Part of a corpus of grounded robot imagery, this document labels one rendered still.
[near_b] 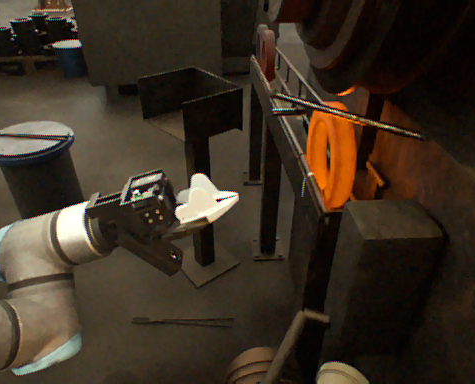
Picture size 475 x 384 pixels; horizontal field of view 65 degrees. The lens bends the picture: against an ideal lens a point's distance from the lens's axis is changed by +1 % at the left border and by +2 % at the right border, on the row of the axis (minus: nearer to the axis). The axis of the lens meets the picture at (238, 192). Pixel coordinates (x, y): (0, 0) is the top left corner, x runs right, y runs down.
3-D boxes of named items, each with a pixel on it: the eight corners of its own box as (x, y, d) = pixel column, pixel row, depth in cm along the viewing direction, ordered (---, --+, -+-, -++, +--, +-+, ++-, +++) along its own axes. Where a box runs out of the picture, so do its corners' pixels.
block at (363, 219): (382, 312, 62) (423, 194, 48) (403, 357, 55) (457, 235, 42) (319, 315, 61) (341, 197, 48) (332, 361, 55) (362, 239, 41)
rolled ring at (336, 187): (343, 131, 54) (365, 130, 54) (313, 87, 69) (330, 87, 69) (325, 228, 64) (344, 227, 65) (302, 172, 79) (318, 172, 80)
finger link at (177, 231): (206, 223, 52) (147, 239, 53) (209, 231, 52) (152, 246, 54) (206, 202, 55) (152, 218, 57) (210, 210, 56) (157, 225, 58)
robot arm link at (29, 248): (31, 287, 63) (25, 229, 65) (98, 268, 61) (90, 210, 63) (-18, 290, 54) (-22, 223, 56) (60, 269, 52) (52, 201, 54)
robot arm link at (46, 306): (-19, 385, 50) (-25, 292, 53) (57, 360, 60) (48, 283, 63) (25, 377, 46) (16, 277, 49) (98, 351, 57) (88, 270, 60)
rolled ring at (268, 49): (267, 33, 132) (276, 33, 132) (261, 27, 148) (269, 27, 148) (265, 87, 141) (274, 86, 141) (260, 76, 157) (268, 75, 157)
